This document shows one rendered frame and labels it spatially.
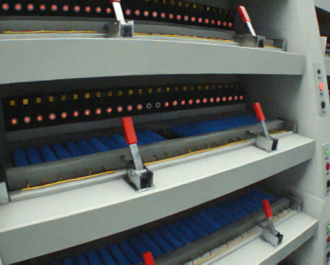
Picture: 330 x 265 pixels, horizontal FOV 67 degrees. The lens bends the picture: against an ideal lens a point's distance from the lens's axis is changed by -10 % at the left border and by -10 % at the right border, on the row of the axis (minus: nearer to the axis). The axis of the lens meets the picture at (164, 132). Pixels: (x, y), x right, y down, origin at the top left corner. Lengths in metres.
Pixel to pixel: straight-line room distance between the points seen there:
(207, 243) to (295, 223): 0.24
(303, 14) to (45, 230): 0.65
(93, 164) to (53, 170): 0.06
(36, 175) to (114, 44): 0.19
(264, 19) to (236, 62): 0.28
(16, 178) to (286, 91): 0.58
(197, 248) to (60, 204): 0.27
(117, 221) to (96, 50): 0.20
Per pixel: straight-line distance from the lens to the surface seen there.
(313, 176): 0.67
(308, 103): 0.65
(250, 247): 0.56
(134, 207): 0.34
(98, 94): 0.48
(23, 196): 0.34
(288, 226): 0.64
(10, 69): 0.31
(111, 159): 0.38
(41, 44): 0.31
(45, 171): 0.36
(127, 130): 0.35
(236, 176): 0.44
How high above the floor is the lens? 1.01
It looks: 3 degrees down
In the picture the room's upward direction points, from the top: 7 degrees counter-clockwise
